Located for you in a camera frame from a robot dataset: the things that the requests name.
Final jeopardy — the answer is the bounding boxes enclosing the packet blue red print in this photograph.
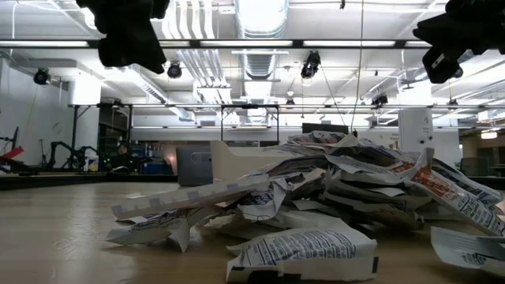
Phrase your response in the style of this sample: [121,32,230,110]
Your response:
[287,131,348,146]

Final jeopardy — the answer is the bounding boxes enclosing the white packet fine text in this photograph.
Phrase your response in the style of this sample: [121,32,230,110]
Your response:
[325,154,416,187]

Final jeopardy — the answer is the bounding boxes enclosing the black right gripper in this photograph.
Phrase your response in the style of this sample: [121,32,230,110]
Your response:
[412,0,505,85]

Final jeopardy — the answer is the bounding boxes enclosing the black rectangular rig frame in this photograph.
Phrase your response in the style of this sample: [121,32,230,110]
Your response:
[219,103,281,143]

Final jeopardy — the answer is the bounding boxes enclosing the dark translucent plastic bin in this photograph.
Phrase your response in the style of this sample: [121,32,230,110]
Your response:
[176,146,214,187]

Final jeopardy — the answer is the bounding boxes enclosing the white packet dense text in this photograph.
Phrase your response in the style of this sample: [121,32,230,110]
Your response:
[225,225,380,283]

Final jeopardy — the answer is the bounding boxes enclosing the white plastic bin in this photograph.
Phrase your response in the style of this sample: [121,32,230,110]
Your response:
[209,140,305,183]

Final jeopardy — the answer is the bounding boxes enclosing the round ceiling air duct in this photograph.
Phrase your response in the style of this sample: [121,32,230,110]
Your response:
[234,0,291,39]

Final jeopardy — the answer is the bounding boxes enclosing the tall black rig frame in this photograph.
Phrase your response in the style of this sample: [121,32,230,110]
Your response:
[67,103,134,170]

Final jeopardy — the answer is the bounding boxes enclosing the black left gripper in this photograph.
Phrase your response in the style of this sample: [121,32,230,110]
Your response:
[77,0,170,75]

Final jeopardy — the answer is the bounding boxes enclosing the white packet small logo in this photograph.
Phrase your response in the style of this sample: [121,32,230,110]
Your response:
[429,226,505,277]

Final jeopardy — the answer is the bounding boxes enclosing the white square column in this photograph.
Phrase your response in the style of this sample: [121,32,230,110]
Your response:
[397,108,434,153]

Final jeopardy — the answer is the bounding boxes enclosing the thin hanging cable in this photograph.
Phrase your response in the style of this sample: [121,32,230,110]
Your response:
[350,0,365,133]

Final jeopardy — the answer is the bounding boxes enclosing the long white packet strip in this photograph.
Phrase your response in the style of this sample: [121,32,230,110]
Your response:
[111,173,273,221]

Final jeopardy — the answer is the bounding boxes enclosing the dark shaded packet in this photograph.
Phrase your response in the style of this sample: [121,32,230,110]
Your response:
[339,144,413,167]

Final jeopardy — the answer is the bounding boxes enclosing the packet dark blue print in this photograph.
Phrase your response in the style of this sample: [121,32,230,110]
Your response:
[432,156,505,208]

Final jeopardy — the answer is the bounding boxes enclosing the red background object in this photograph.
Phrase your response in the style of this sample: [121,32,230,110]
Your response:
[0,145,24,161]

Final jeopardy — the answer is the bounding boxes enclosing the black background monitor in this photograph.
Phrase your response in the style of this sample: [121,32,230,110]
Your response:
[301,122,350,135]

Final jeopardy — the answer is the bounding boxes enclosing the black aluminium table frame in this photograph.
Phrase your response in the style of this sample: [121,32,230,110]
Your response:
[0,172,505,191]

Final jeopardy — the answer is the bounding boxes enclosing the black background machine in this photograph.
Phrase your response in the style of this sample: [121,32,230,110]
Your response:
[98,151,145,174]

